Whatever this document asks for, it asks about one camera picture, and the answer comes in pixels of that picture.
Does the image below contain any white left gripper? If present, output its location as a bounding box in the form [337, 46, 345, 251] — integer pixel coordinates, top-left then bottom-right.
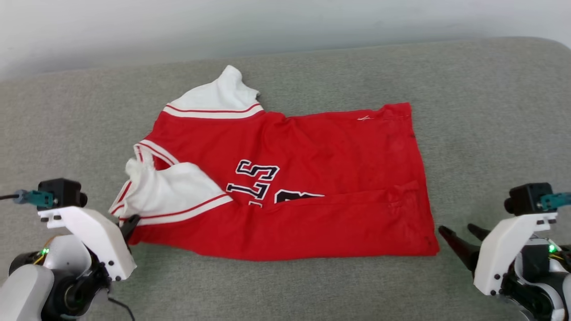
[38, 206, 141, 283]

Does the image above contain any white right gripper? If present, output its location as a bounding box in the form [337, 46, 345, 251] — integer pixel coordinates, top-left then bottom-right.
[438, 211, 559, 296]

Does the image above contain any red and white basketball jersey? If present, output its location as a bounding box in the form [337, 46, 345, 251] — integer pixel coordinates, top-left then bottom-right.
[108, 65, 440, 262]

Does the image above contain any teal right camera plug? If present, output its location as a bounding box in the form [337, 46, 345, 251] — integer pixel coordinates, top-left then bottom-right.
[537, 192, 571, 211]

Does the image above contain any teal camera plug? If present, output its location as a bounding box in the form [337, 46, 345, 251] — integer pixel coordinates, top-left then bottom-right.
[12, 189, 57, 210]
[537, 192, 571, 211]

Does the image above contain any teal left camera plug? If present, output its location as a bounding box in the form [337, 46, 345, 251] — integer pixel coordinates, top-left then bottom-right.
[12, 189, 57, 210]

